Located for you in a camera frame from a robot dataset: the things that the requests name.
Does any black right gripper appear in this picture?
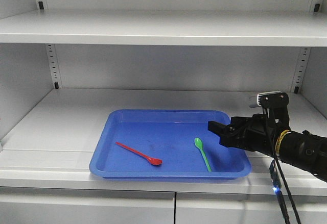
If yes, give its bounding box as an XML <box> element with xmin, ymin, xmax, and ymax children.
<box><xmin>207</xmin><ymin>114</ymin><xmax>290</xmax><ymax>157</ymax></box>

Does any green plastic spoon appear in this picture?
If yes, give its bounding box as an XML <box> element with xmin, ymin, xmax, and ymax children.
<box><xmin>194</xmin><ymin>137</ymin><xmax>212</xmax><ymax>172</ymax></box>

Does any red plastic spoon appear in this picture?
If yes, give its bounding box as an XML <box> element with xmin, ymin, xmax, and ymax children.
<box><xmin>116</xmin><ymin>142</ymin><xmax>162</xmax><ymax>166</ymax></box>

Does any upper grey cabinet shelf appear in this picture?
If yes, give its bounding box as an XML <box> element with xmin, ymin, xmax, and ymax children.
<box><xmin>1</xmin><ymin>10</ymin><xmax>326</xmax><ymax>47</ymax></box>

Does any blue plastic tray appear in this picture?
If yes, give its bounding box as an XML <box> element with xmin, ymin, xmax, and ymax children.
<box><xmin>89</xmin><ymin>110</ymin><xmax>251</xmax><ymax>182</ymax></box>

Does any black cable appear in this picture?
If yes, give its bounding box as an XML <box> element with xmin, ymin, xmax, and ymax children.
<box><xmin>264</xmin><ymin>108</ymin><xmax>302</xmax><ymax>224</ymax></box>

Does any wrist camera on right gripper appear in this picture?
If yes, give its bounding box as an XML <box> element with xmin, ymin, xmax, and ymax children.
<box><xmin>248</xmin><ymin>91</ymin><xmax>289</xmax><ymax>118</ymax></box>

